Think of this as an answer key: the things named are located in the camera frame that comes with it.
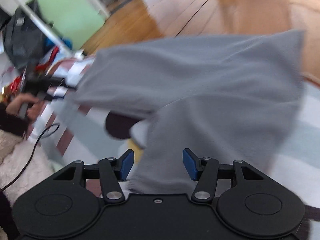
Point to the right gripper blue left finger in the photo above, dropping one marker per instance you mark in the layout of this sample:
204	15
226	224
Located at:
124	164

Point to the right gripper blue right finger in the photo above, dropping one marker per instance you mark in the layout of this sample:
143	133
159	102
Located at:
192	164

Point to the grey waffle knit garment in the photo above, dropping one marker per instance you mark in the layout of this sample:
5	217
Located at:
226	97

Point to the white fluffy blanket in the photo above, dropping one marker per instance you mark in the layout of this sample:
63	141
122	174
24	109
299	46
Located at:
16	157

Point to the black bag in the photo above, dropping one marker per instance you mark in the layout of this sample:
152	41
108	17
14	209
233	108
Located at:
24	43

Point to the checkered cat pattern rug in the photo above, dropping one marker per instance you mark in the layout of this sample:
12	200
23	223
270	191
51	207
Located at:
70	132

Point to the person's left hand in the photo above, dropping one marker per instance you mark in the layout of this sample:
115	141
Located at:
26	107

